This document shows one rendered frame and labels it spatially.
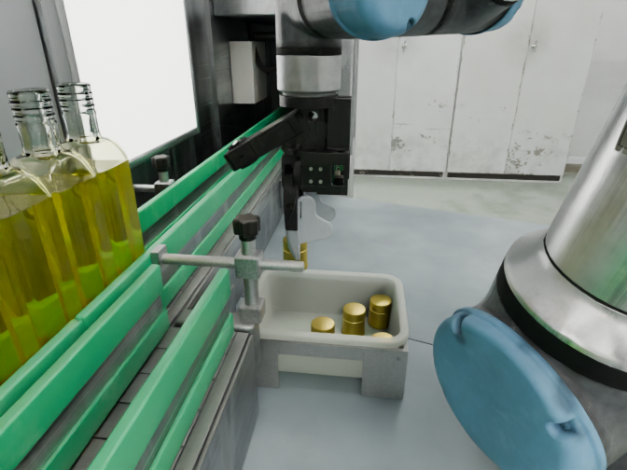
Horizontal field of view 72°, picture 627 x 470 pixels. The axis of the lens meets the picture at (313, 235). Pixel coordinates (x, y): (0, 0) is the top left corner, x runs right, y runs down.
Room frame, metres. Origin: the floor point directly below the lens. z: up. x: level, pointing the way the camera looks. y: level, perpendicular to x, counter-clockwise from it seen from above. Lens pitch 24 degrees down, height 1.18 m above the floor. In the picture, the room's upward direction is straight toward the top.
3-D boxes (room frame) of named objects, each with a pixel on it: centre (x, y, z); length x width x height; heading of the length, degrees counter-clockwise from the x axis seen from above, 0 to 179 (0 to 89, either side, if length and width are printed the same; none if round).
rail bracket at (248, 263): (0.42, 0.09, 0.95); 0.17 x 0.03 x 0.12; 83
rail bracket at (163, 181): (0.68, 0.27, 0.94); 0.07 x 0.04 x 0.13; 83
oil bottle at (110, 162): (0.42, 0.22, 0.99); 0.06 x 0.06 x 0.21; 84
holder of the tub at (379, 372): (0.52, 0.01, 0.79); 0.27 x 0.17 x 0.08; 83
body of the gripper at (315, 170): (0.54, 0.00, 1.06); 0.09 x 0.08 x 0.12; 84
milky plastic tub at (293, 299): (0.52, -0.02, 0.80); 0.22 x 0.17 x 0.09; 83
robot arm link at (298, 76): (0.54, 0.00, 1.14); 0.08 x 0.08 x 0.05
